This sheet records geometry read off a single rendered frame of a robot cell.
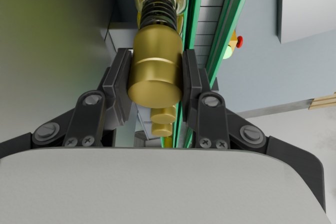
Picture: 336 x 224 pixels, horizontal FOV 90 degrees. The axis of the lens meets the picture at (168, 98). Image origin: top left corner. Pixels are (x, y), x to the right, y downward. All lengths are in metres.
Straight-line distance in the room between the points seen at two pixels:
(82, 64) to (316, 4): 0.61
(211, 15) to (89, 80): 0.31
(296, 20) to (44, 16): 0.63
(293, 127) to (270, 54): 2.65
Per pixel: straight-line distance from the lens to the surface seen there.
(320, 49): 0.90
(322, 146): 3.37
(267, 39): 0.75
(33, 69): 0.21
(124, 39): 0.50
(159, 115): 0.21
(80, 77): 0.28
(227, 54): 0.59
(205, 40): 0.49
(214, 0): 0.43
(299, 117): 3.46
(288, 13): 0.64
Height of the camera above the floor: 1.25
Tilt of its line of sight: 30 degrees down
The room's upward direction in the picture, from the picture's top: 179 degrees counter-clockwise
